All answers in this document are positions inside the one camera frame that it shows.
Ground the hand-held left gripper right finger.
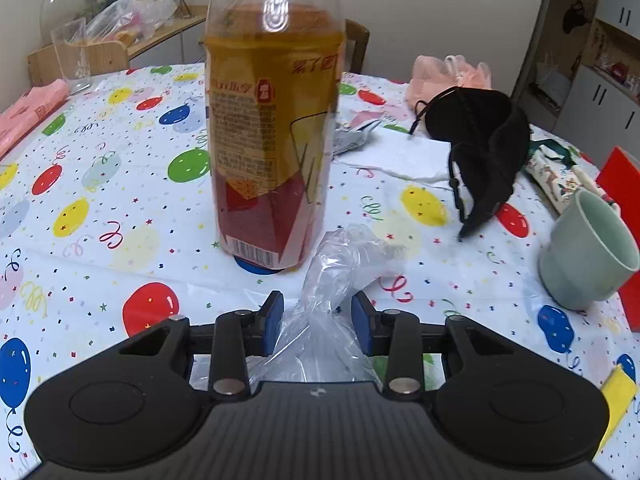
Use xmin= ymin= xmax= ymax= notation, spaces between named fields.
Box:
xmin=351 ymin=291 xmax=517 ymax=397

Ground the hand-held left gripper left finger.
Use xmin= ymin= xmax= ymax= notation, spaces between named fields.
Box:
xmin=118 ymin=290 xmax=286 ymax=401

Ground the clear plastic bag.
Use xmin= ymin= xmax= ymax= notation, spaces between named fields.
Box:
xmin=248 ymin=224 xmax=407 ymax=392

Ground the pink mesh bath pouf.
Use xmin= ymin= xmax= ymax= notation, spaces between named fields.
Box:
xmin=404 ymin=54 xmax=493 ymax=109

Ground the white tissue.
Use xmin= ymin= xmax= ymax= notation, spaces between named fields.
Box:
xmin=332 ymin=122 xmax=454 ymax=191

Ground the balloon print tablecloth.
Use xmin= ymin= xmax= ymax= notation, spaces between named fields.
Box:
xmin=0 ymin=62 xmax=640 ymax=463

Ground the plastic bottle with yellow label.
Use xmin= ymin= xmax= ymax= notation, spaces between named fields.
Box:
xmin=205 ymin=0 xmax=349 ymax=274

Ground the crumpled silver wrapper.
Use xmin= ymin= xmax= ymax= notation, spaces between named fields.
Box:
xmin=332 ymin=110 xmax=384 ymax=156

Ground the green cup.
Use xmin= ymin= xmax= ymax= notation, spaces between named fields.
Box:
xmin=539 ymin=189 xmax=640 ymax=311

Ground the reindeer print pouch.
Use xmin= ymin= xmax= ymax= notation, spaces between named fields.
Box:
xmin=522 ymin=137 xmax=621 ymax=217

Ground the yellow sponge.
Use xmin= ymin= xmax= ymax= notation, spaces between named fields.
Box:
xmin=592 ymin=364 xmax=639 ymax=461

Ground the wooden chair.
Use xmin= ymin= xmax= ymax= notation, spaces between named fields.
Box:
xmin=344 ymin=19 xmax=371 ymax=74

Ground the red board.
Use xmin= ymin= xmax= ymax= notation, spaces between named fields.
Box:
xmin=596 ymin=146 xmax=640 ymax=334

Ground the wooden sideboard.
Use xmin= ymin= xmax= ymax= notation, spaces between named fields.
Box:
xmin=26 ymin=5 xmax=211 ymax=87

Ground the pink plastic bag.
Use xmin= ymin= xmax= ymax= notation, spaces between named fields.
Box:
xmin=0 ymin=79 xmax=71 ymax=159

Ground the clear drinking glass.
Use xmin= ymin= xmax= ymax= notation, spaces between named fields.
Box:
xmin=50 ymin=17 xmax=95 ymax=95

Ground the pile of clear plastic bags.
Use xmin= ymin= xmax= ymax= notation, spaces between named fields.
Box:
xmin=85 ymin=0 xmax=179 ymax=44

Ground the black drawstring pouch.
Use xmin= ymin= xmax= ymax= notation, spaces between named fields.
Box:
xmin=409 ymin=86 xmax=532 ymax=240

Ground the white wall cabinet unit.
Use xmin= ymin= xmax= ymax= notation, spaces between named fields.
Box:
xmin=510 ymin=0 xmax=640 ymax=157

